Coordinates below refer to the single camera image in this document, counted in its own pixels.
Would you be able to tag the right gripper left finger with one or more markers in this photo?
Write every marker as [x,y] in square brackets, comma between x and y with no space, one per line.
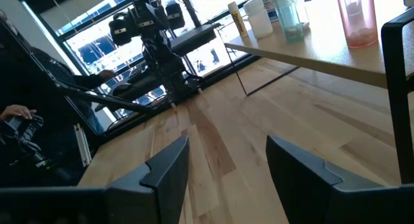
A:
[155,201]

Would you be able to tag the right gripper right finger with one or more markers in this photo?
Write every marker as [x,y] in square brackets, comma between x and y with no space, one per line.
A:
[310,198]

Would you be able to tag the teal translucent medicine bottle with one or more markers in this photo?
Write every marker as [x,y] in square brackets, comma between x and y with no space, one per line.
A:
[291,23]

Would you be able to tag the pink translucent medicine bottle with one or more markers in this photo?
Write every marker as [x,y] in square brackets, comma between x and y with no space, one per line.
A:
[357,23]

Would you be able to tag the plain white medicine bottle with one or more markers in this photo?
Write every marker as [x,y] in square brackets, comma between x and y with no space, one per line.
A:
[260,23]

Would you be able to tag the slim yellow medicine tube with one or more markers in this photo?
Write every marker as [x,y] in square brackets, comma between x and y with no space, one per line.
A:
[238,21]

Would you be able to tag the white labelled medicine bottle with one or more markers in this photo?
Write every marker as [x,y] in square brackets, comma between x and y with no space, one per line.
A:
[268,10]

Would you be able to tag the wooden shelf black legs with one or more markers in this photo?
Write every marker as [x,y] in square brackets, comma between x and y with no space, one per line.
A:
[339,60]

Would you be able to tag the white power strip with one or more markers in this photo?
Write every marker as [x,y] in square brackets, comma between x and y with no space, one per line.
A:
[83,146]

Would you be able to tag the person's hand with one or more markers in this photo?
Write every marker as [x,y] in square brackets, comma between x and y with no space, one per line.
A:
[106,75]
[17,111]

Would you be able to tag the large glass window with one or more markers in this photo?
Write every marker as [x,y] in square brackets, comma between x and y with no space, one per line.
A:
[97,46]

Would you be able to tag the dark grey desk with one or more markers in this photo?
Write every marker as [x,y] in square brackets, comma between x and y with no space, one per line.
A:
[194,39]

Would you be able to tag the person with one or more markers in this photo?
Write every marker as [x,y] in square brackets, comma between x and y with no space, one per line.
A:
[29,91]

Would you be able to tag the black aluminium rig frame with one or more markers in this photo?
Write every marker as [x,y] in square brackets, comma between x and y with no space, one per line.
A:
[113,99]

